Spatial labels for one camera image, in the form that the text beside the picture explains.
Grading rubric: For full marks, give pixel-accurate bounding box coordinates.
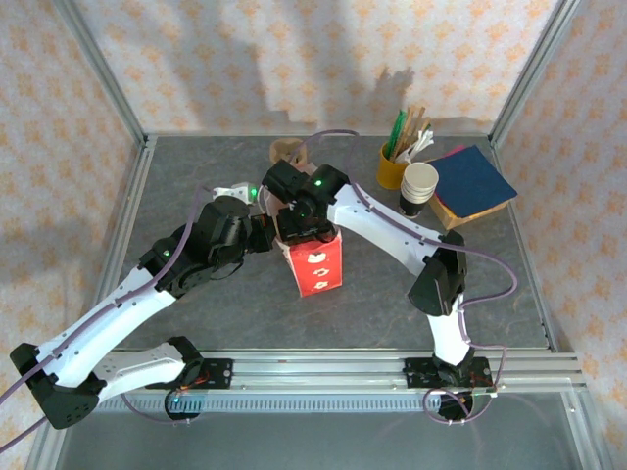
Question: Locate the yellow holder cup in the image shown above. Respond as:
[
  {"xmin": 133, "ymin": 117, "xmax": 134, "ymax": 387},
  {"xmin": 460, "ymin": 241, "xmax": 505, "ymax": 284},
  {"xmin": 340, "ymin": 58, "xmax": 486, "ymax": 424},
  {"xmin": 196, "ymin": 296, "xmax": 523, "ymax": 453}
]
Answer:
[{"xmin": 376, "ymin": 141, "xmax": 411, "ymax": 191}]

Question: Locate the aluminium table side rail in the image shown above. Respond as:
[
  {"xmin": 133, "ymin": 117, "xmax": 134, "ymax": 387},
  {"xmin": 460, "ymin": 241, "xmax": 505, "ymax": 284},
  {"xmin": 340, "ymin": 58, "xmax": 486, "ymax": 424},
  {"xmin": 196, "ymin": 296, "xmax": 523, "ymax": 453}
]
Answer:
[
  {"xmin": 489, "ymin": 136, "xmax": 608, "ymax": 470},
  {"xmin": 26, "ymin": 136, "xmax": 158, "ymax": 470}
]

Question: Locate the stack of paper cups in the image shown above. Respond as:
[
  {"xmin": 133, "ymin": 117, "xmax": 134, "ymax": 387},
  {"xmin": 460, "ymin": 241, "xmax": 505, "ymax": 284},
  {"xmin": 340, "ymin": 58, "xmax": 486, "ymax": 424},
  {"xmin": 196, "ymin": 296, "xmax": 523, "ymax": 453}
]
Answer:
[{"xmin": 397, "ymin": 162, "xmax": 441, "ymax": 219}]

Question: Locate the grey slotted cable duct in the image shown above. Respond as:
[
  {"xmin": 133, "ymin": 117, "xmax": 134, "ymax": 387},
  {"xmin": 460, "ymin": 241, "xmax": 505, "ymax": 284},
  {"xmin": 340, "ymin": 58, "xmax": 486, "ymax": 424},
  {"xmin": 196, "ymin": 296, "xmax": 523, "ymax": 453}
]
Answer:
[{"xmin": 66, "ymin": 394, "xmax": 445, "ymax": 413}]

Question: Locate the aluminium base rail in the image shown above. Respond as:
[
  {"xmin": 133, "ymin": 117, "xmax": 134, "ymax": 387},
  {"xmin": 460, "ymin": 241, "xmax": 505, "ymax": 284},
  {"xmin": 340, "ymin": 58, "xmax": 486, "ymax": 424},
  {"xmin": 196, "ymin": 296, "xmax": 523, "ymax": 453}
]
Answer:
[{"xmin": 53, "ymin": 348, "xmax": 587, "ymax": 394}]

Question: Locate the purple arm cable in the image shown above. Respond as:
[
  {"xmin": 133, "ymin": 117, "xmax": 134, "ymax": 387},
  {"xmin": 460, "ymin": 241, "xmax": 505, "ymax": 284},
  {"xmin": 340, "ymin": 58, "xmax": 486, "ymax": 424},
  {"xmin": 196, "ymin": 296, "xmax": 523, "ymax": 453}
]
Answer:
[
  {"xmin": 292, "ymin": 128, "xmax": 520, "ymax": 427},
  {"xmin": 0, "ymin": 184, "xmax": 221, "ymax": 451}
]

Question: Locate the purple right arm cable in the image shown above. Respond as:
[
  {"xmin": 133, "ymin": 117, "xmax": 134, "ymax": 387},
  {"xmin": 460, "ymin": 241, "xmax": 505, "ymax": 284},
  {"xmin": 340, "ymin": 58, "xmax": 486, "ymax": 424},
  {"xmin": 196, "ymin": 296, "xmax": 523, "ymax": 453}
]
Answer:
[{"xmin": 292, "ymin": 128, "xmax": 520, "ymax": 427}]

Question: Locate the aluminium frame post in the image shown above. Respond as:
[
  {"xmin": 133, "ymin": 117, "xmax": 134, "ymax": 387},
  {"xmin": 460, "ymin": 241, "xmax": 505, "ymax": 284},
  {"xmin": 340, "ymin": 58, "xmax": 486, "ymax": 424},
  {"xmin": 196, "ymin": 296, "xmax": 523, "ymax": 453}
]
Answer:
[
  {"xmin": 488, "ymin": 0, "xmax": 584, "ymax": 148},
  {"xmin": 51, "ymin": 0, "xmax": 151, "ymax": 148}
]

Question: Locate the stack of pulp cup carriers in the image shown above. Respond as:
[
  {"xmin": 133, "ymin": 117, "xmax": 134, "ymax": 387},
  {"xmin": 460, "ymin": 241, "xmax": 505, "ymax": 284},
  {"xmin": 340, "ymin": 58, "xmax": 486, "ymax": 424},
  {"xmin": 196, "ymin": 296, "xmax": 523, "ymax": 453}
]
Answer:
[{"xmin": 268, "ymin": 138, "xmax": 309, "ymax": 166}]

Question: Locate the white wrapped straw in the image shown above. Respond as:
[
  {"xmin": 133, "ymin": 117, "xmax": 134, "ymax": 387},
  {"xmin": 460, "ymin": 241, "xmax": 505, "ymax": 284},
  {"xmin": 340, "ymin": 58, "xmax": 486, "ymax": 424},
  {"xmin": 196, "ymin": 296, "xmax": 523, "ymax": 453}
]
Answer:
[
  {"xmin": 395, "ymin": 139, "xmax": 436, "ymax": 165},
  {"xmin": 397, "ymin": 127, "xmax": 435, "ymax": 161}
]

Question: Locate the blue napkin stack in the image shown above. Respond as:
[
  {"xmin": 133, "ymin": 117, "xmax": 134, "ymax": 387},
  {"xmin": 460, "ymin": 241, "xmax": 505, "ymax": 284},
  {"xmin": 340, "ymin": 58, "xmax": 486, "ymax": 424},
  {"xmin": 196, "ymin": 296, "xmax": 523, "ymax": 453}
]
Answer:
[{"xmin": 423, "ymin": 145, "xmax": 519, "ymax": 216}]

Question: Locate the wooden stirrer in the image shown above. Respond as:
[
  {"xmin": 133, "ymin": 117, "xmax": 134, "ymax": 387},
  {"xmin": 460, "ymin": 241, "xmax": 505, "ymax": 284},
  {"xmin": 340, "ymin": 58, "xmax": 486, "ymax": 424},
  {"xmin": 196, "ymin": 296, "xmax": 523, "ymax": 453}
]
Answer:
[
  {"xmin": 395, "ymin": 105, "xmax": 417, "ymax": 151},
  {"xmin": 404, "ymin": 108, "xmax": 426, "ymax": 153},
  {"xmin": 410, "ymin": 116, "xmax": 433, "ymax": 148}
]

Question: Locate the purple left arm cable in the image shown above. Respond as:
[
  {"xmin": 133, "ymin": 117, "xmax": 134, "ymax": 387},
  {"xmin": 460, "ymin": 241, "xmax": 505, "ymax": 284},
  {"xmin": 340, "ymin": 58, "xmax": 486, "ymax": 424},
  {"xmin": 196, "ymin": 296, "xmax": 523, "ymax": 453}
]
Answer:
[{"xmin": 0, "ymin": 184, "xmax": 221, "ymax": 451}]

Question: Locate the tan napkin stack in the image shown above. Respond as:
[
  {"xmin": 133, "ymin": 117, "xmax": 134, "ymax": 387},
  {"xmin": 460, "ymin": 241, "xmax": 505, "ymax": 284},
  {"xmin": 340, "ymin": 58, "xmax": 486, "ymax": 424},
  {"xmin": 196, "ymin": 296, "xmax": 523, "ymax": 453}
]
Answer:
[{"xmin": 429, "ymin": 193, "xmax": 513, "ymax": 231}]

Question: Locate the red white paper bag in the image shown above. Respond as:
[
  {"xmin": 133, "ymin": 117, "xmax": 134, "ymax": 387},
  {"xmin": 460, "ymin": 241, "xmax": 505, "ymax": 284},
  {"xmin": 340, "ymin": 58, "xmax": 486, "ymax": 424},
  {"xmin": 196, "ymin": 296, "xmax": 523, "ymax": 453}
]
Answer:
[{"xmin": 258, "ymin": 184, "xmax": 345, "ymax": 299}]

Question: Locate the green straw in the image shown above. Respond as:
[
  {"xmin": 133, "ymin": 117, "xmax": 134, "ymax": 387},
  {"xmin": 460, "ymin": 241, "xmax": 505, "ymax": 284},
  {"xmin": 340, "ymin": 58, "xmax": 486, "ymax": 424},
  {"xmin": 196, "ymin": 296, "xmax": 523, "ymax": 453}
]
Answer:
[{"xmin": 385, "ymin": 110, "xmax": 409, "ymax": 161}]

